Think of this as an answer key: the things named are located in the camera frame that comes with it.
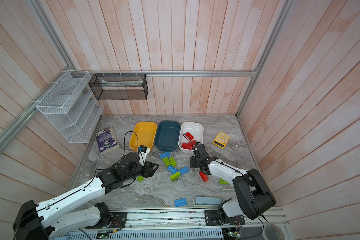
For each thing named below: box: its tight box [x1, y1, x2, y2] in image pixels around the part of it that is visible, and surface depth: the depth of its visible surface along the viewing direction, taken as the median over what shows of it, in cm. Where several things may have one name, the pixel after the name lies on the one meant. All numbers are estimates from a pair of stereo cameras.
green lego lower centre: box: [170, 171, 181, 181], surface depth 88 cm
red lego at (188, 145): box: [181, 142, 193, 150], surface depth 100 cm
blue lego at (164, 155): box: [159, 151, 170, 159], surface depth 98 cm
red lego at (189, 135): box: [184, 132, 194, 141], surface depth 107 cm
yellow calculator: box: [212, 131, 231, 149], surface depth 106 cm
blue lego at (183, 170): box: [178, 166, 190, 175], surface depth 91 cm
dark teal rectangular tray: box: [154, 120, 180, 152], surface depth 107 cm
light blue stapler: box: [193, 196, 222, 207], surface depth 80 cm
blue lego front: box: [174, 198, 187, 208], surface depth 79 cm
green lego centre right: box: [169, 157, 177, 167], surface depth 95 cm
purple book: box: [95, 126, 120, 154], surface depth 103 cm
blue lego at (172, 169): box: [167, 165, 178, 174], surface depth 92 cm
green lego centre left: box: [162, 156, 171, 166], surface depth 95 cm
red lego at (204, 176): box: [199, 171, 209, 182], surface depth 88 cm
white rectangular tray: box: [178, 121, 204, 154], surface depth 108 cm
